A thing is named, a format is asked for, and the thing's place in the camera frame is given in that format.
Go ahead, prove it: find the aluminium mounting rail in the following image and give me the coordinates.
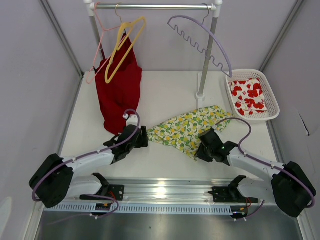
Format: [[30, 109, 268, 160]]
[[107, 177, 232, 204]]

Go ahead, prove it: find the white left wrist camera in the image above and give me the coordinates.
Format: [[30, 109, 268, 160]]
[[122, 113, 140, 128]]

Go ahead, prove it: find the pink clothes hanger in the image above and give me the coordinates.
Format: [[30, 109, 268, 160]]
[[83, 0, 120, 84]]

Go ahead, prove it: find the yellow clothes hanger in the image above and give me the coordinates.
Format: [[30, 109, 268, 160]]
[[104, 3, 147, 85]]

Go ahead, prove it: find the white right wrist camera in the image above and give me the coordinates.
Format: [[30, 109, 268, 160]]
[[211, 126, 221, 135]]

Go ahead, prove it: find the white slotted cable duct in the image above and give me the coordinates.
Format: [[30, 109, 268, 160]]
[[44, 202, 245, 216]]

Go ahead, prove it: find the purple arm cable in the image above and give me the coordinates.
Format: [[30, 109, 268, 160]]
[[214, 117, 316, 208], [31, 108, 141, 202]]

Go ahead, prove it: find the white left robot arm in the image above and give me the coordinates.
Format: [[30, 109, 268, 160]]
[[29, 125, 149, 208]]

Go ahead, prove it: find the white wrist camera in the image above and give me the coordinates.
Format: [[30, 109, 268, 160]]
[[211, 126, 221, 135], [122, 113, 140, 128]]

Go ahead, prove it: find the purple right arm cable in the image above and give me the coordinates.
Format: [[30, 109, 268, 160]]
[[214, 117, 316, 208]]

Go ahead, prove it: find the white metal clothes rack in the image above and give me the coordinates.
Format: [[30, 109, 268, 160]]
[[95, 2, 218, 106]]

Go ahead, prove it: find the lemon print skirt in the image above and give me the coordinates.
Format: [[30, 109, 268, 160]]
[[147, 105, 233, 159]]

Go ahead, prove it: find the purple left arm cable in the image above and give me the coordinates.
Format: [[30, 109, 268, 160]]
[[31, 108, 141, 202]]

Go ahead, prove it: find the white plastic basket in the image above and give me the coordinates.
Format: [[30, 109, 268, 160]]
[[225, 69, 280, 123]]

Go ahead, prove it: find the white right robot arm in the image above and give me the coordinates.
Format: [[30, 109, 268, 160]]
[[195, 128, 317, 218]]

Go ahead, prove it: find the red garment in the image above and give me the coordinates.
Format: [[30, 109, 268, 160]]
[[95, 49, 142, 135]]

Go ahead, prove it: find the red poppy print cloth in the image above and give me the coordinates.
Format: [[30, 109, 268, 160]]
[[228, 78, 267, 116]]

